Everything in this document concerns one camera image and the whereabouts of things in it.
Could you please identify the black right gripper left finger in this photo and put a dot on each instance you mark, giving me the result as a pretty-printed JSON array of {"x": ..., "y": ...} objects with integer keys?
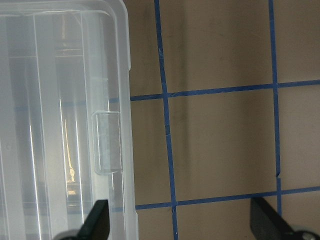
[{"x": 95, "y": 227}]

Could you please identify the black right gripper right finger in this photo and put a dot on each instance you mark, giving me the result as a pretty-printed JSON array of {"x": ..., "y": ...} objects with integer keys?
[{"x": 267, "y": 224}]

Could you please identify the clear plastic box lid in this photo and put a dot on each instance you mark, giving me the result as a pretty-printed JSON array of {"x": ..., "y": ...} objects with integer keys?
[{"x": 65, "y": 118}]

